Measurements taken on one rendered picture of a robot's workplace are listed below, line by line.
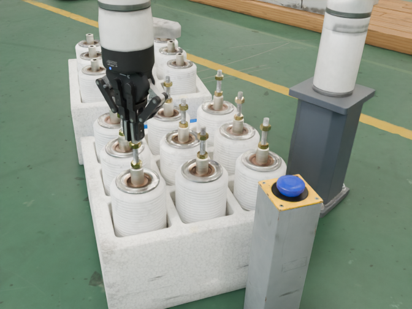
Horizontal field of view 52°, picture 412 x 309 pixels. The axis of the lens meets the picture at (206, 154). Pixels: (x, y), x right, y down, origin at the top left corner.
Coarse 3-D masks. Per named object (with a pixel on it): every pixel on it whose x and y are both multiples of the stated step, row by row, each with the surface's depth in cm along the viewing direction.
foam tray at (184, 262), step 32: (192, 128) 105; (96, 160) 91; (96, 192) 82; (96, 224) 74; (192, 224) 75; (224, 224) 75; (128, 256) 71; (160, 256) 73; (192, 256) 76; (224, 256) 79; (128, 288) 75; (160, 288) 78; (192, 288) 80; (224, 288) 84
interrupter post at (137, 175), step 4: (132, 168) 71; (140, 168) 71; (132, 172) 71; (136, 172) 71; (140, 172) 71; (132, 176) 72; (136, 176) 71; (140, 176) 72; (132, 180) 72; (136, 180) 72; (140, 180) 72; (136, 184) 72; (140, 184) 73
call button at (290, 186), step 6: (282, 180) 61; (288, 180) 61; (294, 180) 61; (300, 180) 61; (282, 186) 60; (288, 186) 60; (294, 186) 60; (300, 186) 60; (282, 192) 60; (288, 192) 60; (294, 192) 59; (300, 192) 60
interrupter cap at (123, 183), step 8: (144, 168) 76; (120, 176) 74; (128, 176) 74; (144, 176) 75; (152, 176) 74; (120, 184) 72; (128, 184) 73; (144, 184) 73; (152, 184) 72; (128, 192) 70; (136, 192) 70; (144, 192) 70
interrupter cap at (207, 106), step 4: (212, 100) 101; (204, 104) 100; (208, 104) 100; (212, 104) 100; (224, 104) 100; (228, 104) 100; (232, 104) 100; (204, 108) 98; (208, 108) 98; (212, 108) 99; (224, 108) 99; (228, 108) 98; (232, 108) 98; (208, 112) 96; (212, 112) 96; (216, 112) 96; (220, 112) 96; (224, 112) 96; (228, 112) 96
